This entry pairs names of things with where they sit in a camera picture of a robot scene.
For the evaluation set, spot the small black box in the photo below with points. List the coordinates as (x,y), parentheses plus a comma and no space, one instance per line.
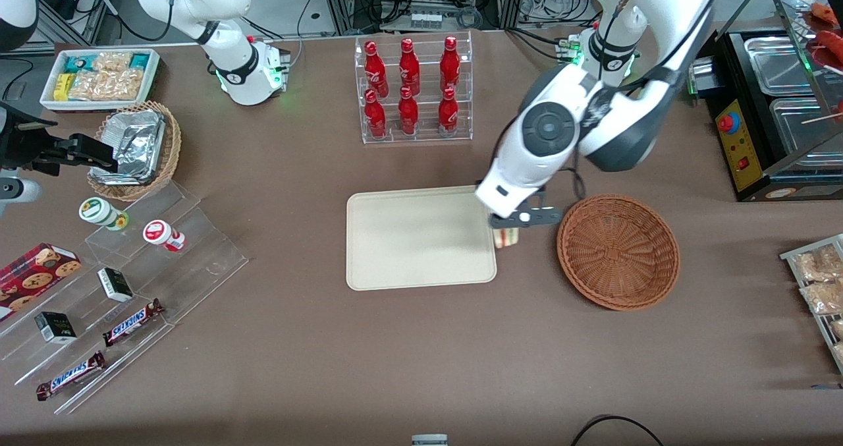
(115,284)
(56,327)

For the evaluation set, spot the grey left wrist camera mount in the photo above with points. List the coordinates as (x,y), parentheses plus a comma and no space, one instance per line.
(537,217)

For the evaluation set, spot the brown round wicker basket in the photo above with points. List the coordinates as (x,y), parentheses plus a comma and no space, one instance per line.
(619,255)

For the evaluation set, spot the red cookie box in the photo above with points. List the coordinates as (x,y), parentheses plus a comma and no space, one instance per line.
(33,278)

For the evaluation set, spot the tan wicker basket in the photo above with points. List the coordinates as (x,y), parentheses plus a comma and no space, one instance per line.
(170,149)

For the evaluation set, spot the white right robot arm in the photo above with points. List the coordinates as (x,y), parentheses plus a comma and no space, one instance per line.
(230,57)

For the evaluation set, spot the white rectangular snack bin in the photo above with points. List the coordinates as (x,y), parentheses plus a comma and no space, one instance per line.
(49,100)

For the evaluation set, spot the white power strip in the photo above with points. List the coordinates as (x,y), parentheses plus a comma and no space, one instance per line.
(426,19)

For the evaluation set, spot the green lid yogurt cup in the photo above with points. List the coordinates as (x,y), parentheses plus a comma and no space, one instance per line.
(99,211)

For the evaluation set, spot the triangle sandwich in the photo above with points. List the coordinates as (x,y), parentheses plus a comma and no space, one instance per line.
(507,238)

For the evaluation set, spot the silver foil container stack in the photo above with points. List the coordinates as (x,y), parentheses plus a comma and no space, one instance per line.
(135,143)

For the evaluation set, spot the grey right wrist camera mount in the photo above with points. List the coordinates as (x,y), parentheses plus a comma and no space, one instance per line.
(16,190)

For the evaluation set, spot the clear acrylic bottle rack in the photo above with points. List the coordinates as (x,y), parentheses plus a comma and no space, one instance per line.
(421,136)

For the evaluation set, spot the clear pastry bag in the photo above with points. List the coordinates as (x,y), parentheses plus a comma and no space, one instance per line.
(816,265)
(823,298)

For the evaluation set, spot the yellow snack pack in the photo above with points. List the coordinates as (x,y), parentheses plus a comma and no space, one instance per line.
(62,86)

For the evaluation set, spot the teal snack pack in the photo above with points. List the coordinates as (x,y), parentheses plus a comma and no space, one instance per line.
(76,64)

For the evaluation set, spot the red cola bottle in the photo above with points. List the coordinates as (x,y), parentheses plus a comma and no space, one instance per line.
(375,70)
(409,67)
(408,115)
(448,115)
(450,64)
(375,116)

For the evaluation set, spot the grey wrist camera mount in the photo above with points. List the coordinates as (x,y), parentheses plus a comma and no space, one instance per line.
(16,190)
(537,217)

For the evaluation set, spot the tray of packaged snacks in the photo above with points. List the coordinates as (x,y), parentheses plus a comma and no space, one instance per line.
(820,324)

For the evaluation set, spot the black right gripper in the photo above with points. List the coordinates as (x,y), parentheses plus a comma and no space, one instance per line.
(27,149)

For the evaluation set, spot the beige plastic tray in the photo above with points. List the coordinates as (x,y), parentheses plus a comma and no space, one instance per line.
(421,238)

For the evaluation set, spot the clear cracker bag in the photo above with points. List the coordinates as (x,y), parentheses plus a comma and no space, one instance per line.
(105,85)
(112,62)

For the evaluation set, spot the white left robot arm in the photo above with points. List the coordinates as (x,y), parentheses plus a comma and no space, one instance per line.
(546,130)

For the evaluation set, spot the clear acrylic step shelf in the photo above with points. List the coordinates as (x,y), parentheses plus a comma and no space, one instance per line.
(197,261)

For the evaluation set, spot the grey device at table edge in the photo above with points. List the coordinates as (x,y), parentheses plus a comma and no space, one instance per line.
(429,440)

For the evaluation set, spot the black hot dog machine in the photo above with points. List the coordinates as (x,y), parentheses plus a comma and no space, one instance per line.
(744,143)

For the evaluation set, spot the snickers chocolate bar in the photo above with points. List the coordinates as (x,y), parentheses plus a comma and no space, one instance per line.
(132,322)
(69,375)

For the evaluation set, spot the red lid yogurt cup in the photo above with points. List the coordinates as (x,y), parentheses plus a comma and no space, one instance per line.
(160,233)

